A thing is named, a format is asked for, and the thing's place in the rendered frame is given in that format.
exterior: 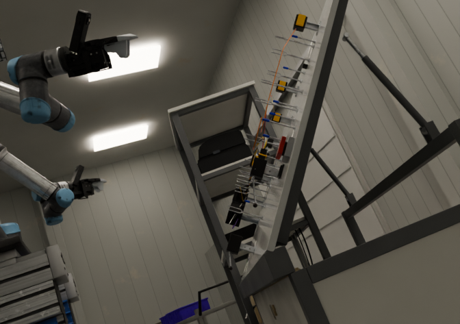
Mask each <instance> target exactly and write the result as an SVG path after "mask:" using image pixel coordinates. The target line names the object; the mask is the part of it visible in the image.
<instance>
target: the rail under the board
mask: <svg viewBox="0 0 460 324"><path fill-rule="evenodd" d="M293 272H295V269H294V266H293V264H292V261H291V259H290V257H289V255H288V252H287V249H286V248H285V246H282V247H279V248H276V249H275V250H274V251H269V252H266V253H265V254H264V255H263V256H262V257H261V258H260V259H259V261H258V262H257V263H256V265H255V266H254V267H253V268H252V269H251V271H250V272H249V273H248V275H247V276H246V277H245V278H244V280H243V281H242V282H241V284H240V285H239V286H240V290H241V291H242V294H243V297H244V298H247V297H250V296H251V295H254V294H256V293H258V292H259V291H261V290H263V289H265V288H267V287H269V286H270V285H272V284H274V283H275V282H277V281H279V280H281V279H283V278H284V277H287V276H288V275H289V274H290V273H293Z"/></svg>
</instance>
